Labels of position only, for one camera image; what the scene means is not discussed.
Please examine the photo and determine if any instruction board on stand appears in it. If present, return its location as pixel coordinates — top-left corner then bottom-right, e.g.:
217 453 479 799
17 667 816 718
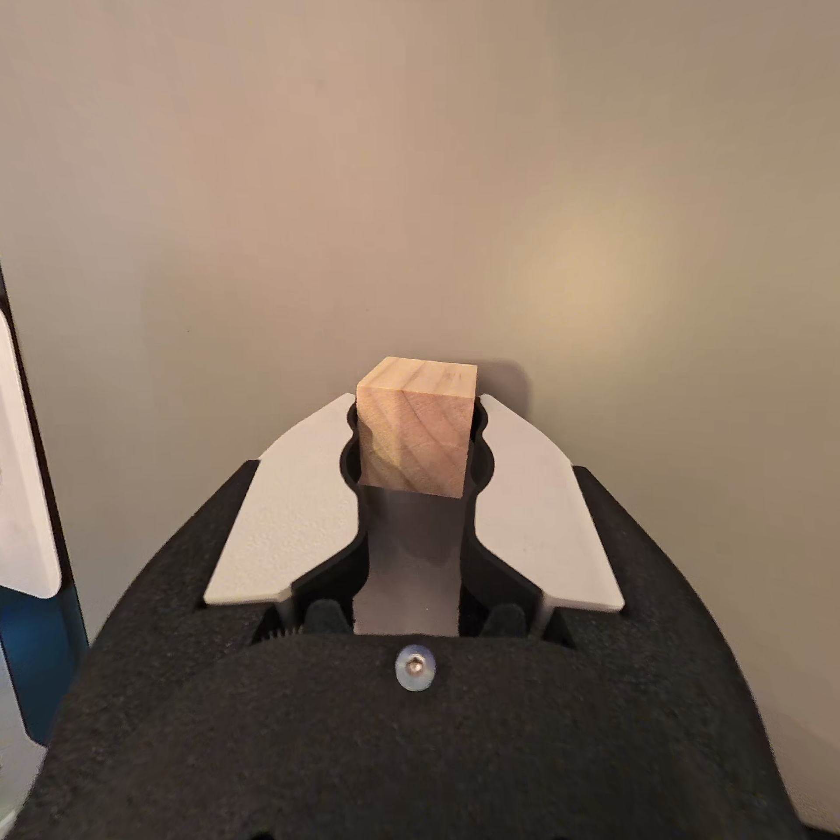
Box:
0 308 63 599

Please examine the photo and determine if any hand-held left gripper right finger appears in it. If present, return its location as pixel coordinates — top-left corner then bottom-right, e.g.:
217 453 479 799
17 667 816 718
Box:
459 394 626 636

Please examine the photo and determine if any black cable tray lid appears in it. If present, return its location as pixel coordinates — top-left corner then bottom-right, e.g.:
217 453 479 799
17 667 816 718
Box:
0 584 89 746

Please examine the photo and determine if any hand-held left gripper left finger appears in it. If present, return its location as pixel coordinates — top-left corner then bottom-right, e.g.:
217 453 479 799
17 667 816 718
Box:
203 392 368 634

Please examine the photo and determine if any light wooden cube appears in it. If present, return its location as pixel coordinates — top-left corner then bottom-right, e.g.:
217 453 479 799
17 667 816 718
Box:
356 356 478 500

